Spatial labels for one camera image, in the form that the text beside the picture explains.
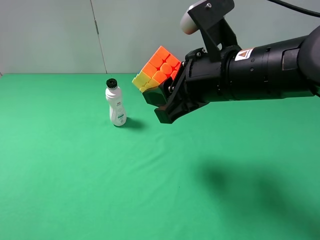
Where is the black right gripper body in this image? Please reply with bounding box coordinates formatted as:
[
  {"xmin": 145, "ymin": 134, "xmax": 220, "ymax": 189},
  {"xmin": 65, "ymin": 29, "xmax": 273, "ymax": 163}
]
[{"xmin": 162, "ymin": 48, "xmax": 229, "ymax": 105}]

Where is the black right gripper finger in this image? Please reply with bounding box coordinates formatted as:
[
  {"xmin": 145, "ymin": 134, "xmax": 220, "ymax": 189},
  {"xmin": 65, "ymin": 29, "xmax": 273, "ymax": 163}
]
[
  {"xmin": 153, "ymin": 98, "xmax": 209, "ymax": 124},
  {"xmin": 142, "ymin": 84, "xmax": 167, "ymax": 106}
]

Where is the colourful rubik's cube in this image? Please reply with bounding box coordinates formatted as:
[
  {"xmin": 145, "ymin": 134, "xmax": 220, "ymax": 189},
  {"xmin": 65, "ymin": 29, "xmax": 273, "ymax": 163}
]
[{"xmin": 132, "ymin": 46, "xmax": 181, "ymax": 93}]

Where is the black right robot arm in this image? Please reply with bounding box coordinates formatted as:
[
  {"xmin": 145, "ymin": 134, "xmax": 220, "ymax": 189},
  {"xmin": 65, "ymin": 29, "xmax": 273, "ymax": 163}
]
[{"xmin": 143, "ymin": 28, "xmax": 320, "ymax": 124}]

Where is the white plastic bottle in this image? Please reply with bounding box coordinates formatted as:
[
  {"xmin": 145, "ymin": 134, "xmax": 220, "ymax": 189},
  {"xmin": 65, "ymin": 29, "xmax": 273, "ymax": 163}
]
[{"xmin": 105, "ymin": 78, "xmax": 127, "ymax": 127}]

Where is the green table cloth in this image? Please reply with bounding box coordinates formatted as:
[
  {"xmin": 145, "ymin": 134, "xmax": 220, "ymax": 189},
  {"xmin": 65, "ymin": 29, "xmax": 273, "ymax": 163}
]
[{"xmin": 0, "ymin": 74, "xmax": 320, "ymax": 240}]

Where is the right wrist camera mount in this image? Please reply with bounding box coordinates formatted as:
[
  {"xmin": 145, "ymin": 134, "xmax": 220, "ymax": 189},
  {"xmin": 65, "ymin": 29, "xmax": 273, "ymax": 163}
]
[{"xmin": 180, "ymin": 0, "xmax": 241, "ymax": 62}]

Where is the black cable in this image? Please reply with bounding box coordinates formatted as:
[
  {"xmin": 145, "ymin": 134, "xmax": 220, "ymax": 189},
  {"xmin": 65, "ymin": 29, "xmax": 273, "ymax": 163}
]
[{"xmin": 268, "ymin": 0, "xmax": 320, "ymax": 18}]

